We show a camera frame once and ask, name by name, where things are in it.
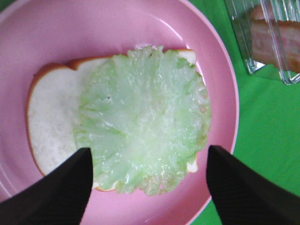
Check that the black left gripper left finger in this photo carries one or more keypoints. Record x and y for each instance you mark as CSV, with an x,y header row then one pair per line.
x,y
60,198

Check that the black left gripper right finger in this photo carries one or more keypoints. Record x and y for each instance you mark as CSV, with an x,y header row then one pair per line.
x,y
243,197

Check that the bread slice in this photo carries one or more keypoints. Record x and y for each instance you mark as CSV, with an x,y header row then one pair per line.
x,y
53,113

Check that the green lettuce leaf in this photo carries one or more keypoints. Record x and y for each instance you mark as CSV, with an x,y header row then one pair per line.
x,y
145,116

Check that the red bacon strip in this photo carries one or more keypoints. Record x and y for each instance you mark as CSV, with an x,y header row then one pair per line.
x,y
275,42

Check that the green tablecloth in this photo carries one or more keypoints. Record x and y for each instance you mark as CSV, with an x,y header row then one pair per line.
x,y
268,138

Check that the pink round plate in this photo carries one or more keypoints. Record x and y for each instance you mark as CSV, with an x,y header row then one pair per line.
x,y
34,33

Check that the right clear plastic container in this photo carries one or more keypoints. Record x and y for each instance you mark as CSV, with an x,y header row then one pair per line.
x,y
240,15

